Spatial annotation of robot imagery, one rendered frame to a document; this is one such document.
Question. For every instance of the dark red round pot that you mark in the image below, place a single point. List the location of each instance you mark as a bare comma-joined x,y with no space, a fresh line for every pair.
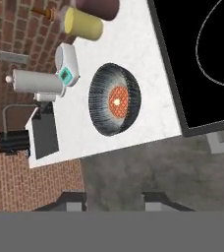
97,8

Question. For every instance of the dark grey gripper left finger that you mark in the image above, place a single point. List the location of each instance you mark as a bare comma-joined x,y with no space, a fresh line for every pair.
72,201

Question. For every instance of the dark ribbed bowl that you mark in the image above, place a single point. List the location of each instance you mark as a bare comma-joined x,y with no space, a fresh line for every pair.
114,99

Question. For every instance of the grey wall socket plate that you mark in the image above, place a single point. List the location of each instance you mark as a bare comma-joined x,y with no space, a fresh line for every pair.
14,57

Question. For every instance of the black hob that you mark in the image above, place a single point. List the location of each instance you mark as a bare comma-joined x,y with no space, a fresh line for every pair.
200,62

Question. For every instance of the black box appliance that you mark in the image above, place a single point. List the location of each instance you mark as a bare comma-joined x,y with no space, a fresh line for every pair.
14,142

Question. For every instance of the orange round waffle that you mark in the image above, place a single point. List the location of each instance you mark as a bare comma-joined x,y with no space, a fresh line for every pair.
118,101

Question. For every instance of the yellow cylindrical canister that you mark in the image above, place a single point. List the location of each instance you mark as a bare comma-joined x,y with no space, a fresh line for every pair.
83,24

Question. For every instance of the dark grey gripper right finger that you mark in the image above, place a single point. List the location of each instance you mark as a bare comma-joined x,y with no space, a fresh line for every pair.
156,201

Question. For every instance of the brown wooden utensil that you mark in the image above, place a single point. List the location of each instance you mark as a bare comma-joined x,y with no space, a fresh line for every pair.
44,12

